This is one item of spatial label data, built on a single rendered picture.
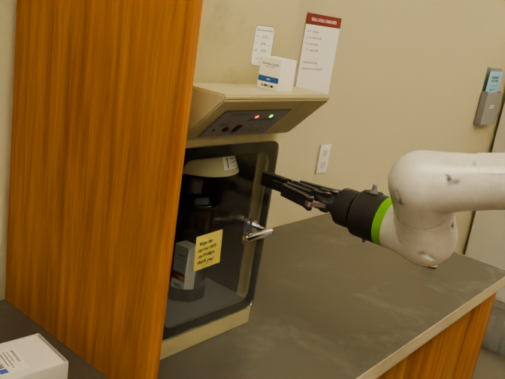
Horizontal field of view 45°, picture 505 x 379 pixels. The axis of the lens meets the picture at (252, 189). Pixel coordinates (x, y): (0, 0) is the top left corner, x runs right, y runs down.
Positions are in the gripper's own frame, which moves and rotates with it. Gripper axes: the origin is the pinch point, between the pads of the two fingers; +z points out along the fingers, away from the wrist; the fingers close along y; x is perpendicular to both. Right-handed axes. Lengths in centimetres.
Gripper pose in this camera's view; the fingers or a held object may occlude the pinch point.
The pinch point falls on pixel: (276, 182)
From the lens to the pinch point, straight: 130.0
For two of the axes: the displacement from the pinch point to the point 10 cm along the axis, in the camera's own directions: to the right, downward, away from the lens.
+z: -7.5, -2.8, 5.9
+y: -6.4, 1.2, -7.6
